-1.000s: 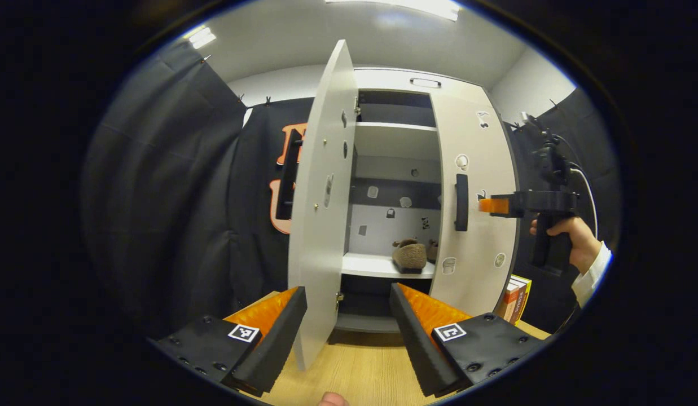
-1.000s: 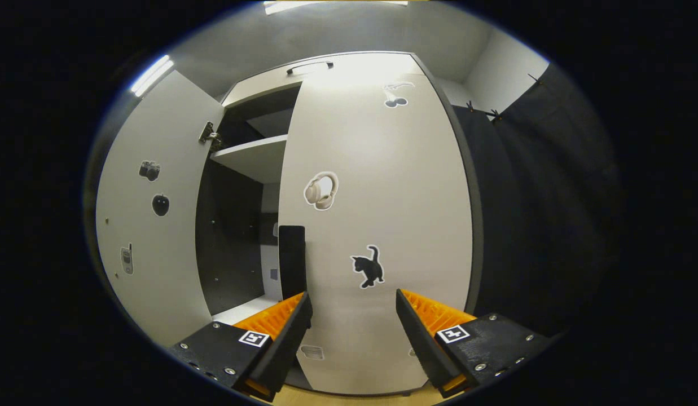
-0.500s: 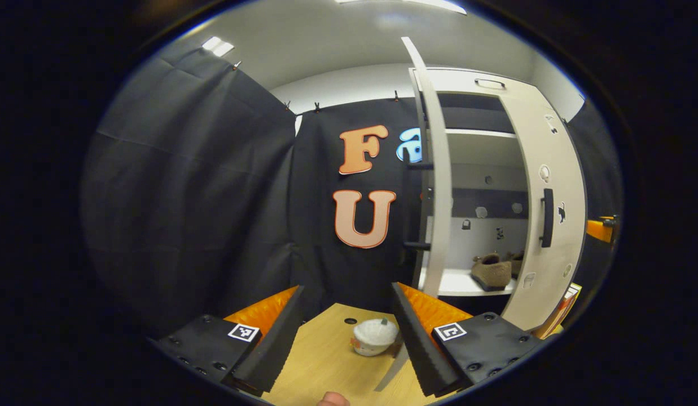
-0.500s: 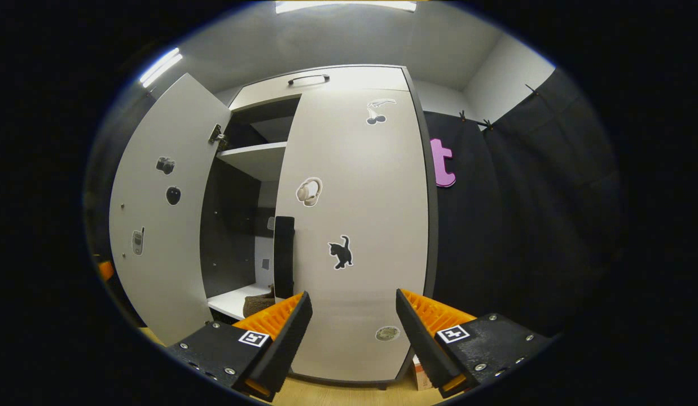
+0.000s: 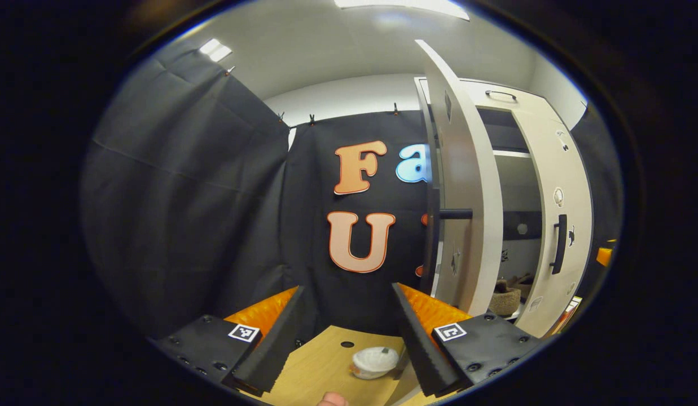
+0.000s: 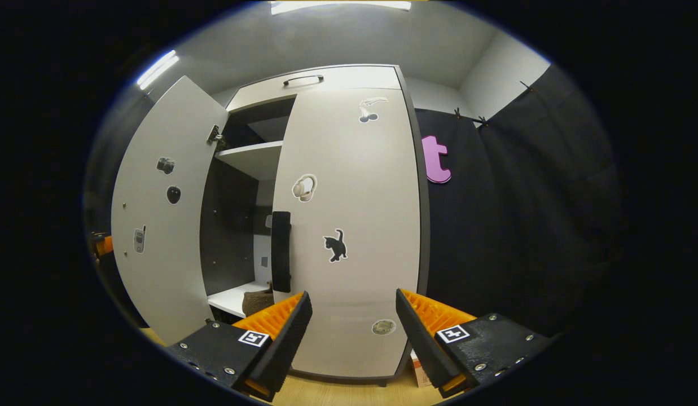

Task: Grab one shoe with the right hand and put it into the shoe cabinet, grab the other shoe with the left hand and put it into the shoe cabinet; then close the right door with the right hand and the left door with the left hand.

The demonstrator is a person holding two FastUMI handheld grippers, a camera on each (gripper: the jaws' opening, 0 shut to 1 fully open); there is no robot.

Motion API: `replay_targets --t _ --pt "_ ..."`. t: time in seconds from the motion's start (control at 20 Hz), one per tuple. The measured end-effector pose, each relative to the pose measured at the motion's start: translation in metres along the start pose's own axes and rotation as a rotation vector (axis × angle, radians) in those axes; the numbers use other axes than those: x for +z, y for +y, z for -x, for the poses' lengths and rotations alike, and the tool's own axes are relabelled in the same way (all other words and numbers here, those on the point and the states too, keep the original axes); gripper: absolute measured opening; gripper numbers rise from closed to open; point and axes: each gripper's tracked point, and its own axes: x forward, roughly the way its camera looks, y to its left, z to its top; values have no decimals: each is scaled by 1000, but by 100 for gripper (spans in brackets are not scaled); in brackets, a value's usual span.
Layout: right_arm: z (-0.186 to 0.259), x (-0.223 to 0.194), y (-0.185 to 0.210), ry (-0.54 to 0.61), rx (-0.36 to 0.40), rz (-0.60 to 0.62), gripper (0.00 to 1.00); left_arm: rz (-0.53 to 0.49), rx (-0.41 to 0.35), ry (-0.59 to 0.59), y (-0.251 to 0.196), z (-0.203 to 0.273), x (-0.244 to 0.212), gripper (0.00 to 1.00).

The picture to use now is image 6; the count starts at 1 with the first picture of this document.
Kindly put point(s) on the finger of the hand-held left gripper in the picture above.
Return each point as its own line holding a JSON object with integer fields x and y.
{"x": 103, "y": 246}

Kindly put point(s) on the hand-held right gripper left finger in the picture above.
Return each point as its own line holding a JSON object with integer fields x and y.
{"x": 285, "y": 341}

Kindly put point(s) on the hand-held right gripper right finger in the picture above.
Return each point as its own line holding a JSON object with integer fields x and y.
{"x": 419, "y": 338}

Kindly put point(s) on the brown fuzzy shoe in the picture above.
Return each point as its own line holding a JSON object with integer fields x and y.
{"x": 257, "y": 301}

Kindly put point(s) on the white shoe cabinet door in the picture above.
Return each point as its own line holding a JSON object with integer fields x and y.
{"x": 162, "y": 270}
{"x": 354, "y": 197}

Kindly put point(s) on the white shoe cabinet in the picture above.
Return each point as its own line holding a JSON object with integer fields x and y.
{"x": 236, "y": 237}

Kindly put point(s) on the white cabinet drawer front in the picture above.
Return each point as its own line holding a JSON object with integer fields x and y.
{"x": 354, "y": 79}

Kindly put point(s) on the black backdrop cloth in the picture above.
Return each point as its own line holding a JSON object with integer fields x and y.
{"x": 523, "y": 225}

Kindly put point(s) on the ceiling light panel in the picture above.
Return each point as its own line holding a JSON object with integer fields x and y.
{"x": 340, "y": 5}
{"x": 157, "y": 69}

